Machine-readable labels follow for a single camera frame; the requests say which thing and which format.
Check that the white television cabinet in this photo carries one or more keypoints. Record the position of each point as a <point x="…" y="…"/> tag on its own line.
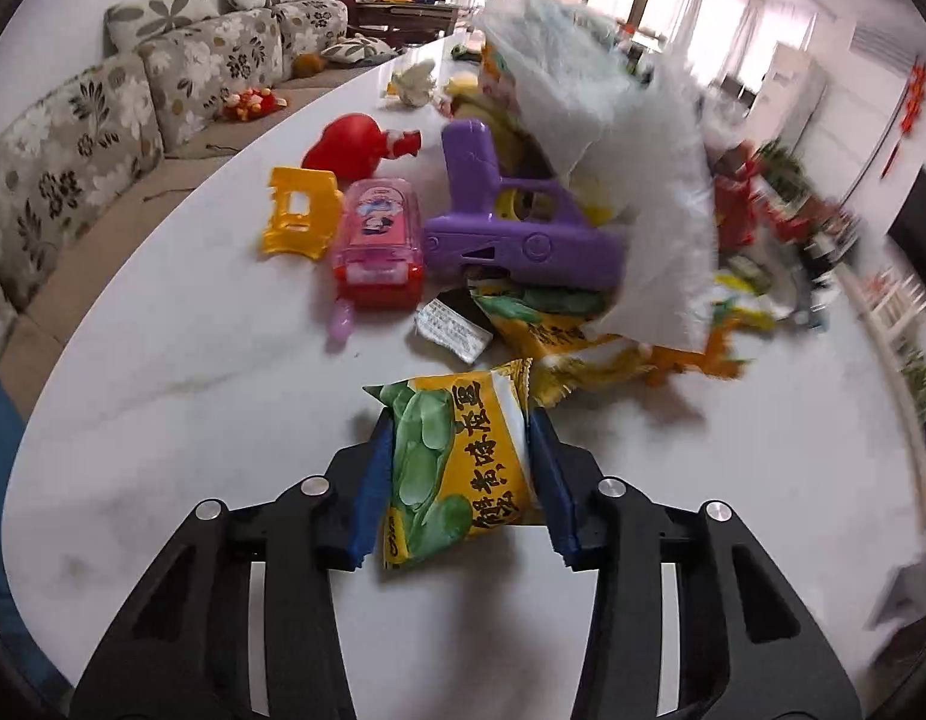
<point x="898" y="360"/>

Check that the wooden coffee table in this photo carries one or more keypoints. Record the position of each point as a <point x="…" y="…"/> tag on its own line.
<point x="410" y="15"/>

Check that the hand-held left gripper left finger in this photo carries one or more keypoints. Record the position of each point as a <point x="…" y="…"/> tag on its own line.
<point x="369" y="495"/>

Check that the white standing air conditioner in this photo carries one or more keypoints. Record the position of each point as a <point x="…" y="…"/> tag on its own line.
<point x="796" y="90"/>

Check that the large floral cushion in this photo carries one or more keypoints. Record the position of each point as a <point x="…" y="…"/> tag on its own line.
<point x="163" y="15"/>

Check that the purple toy gun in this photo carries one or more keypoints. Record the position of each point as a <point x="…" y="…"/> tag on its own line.
<point x="508" y="240"/>

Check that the red hanging decoration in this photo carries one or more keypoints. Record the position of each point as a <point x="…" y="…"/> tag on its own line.
<point x="913" y="105"/>

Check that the red yellow plush toy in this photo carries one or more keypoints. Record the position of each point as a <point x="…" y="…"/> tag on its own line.
<point x="253" y="103"/>

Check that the yellow green snack packet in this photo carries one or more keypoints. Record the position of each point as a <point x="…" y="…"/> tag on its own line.
<point x="448" y="465"/>
<point x="553" y="337"/>

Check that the black television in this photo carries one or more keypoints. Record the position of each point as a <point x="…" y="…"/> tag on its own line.
<point x="920" y="232"/>

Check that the orange snack packet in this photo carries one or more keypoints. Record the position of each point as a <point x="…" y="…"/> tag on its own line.
<point x="703" y="360"/>

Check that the red plastic toy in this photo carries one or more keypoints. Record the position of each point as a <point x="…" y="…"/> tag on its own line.
<point x="343" y="142"/>

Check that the floral sofa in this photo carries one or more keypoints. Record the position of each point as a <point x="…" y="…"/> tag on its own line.
<point x="96" y="240"/>

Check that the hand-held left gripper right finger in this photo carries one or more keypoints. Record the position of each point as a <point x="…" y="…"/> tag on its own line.
<point x="553" y="487"/>

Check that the pink toy case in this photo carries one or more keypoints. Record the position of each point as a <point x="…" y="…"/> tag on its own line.
<point x="377" y="232"/>

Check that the white plastic bag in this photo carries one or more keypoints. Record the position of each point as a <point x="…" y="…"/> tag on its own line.
<point x="643" y="202"/>

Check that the yellow plastic toy piece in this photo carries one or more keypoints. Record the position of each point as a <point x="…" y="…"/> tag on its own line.
<point x="324" y="240"/>

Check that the white toy bird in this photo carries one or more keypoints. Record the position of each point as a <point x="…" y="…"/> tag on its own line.
<point x="410" y="82"/>

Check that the person's blue trouser leg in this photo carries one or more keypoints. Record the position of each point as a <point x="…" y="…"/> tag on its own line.
<point x="6" y="540"/>

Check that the small white sachet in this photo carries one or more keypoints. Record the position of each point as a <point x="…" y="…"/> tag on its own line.
<point x="448" y="326"/>

